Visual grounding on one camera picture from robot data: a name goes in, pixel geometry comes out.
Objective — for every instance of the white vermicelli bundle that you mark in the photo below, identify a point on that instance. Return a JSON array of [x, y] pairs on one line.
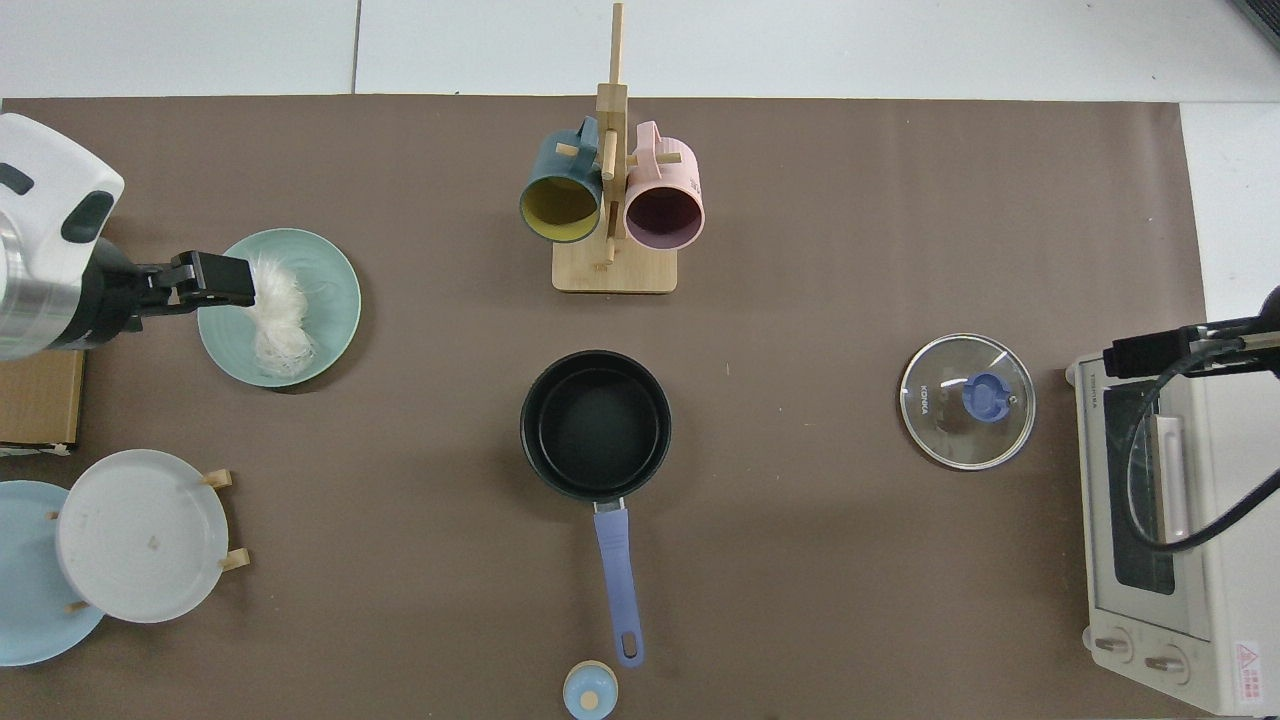
[[278, 320]]

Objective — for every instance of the glass lid blue knob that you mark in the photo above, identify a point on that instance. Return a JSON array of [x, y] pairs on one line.
[[945, 420]]

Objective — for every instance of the pale green plate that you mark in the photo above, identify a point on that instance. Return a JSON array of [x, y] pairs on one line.
[[335, 290]]

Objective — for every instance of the wooden plate rack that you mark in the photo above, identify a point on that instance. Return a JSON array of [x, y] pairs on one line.
[[216, 478]]

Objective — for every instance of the white frosted plate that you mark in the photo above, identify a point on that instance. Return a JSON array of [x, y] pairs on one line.
[[140, 535]]

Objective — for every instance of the light blue plate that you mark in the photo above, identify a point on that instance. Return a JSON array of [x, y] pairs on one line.
[[25, 590]]

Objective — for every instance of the pale toaster oven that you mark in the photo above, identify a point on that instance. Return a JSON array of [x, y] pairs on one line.
[[1225, 520]]

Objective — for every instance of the dark corner object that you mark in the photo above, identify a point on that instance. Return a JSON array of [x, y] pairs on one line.
[[1262, 18]]

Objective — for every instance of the dark teal mug yellow inside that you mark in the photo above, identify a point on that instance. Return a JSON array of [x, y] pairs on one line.
[[560, 205]]

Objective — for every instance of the brown table cloth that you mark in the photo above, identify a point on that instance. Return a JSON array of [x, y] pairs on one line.
[[850, 520]]

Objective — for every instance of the wooden cup stand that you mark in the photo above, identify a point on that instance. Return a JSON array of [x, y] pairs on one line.
[[614, 265]]

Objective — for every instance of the pink mug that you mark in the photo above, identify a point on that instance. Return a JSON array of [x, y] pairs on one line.
[[665, 210]]

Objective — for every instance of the small blue round thing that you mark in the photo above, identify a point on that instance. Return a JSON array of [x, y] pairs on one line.
[[590, 692]]

